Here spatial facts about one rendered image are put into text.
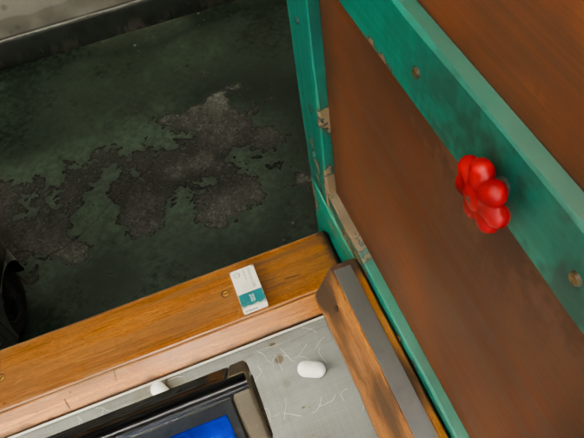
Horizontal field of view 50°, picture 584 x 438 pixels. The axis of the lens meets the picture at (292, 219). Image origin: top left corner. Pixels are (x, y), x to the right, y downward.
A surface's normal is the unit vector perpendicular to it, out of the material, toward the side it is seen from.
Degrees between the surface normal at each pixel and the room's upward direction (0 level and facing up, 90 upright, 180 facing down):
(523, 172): 90
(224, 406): 58
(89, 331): 0
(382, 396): 67
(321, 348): 0
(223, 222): 0
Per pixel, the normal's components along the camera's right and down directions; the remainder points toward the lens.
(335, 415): -0.11, -0.58
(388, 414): -0.90, 0.07
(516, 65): -0.93, 0.34
